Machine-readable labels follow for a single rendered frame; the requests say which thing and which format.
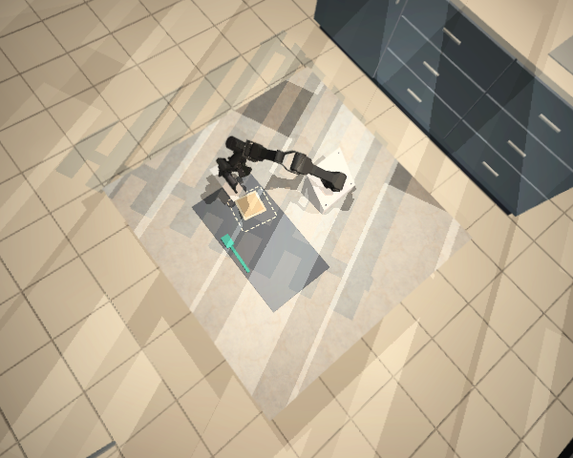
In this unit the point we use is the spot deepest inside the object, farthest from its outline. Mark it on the cream tile with dark square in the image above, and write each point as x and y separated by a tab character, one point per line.
250	205

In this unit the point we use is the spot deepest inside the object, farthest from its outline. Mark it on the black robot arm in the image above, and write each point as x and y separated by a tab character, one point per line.
301	164

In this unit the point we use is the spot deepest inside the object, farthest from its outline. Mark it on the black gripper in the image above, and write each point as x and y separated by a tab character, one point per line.
227	166

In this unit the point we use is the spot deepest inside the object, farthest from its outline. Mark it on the green small trowel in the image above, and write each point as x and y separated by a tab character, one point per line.
228	242

